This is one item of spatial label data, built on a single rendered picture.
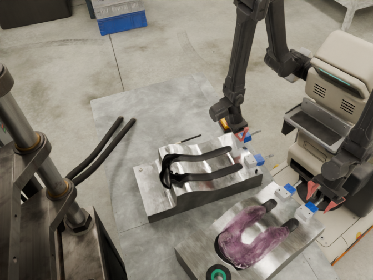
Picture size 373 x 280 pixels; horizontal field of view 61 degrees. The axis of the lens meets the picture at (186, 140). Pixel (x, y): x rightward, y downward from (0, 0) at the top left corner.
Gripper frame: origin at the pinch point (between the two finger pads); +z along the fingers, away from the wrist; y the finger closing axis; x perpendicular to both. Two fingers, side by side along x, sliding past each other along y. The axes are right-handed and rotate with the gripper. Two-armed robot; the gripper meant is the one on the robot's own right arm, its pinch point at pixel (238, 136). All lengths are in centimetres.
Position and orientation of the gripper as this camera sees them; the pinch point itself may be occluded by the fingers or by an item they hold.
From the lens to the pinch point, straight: 139.3
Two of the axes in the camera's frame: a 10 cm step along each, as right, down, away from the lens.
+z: 2.5, 7.3, 6.4
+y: 3.1, 5.6, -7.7
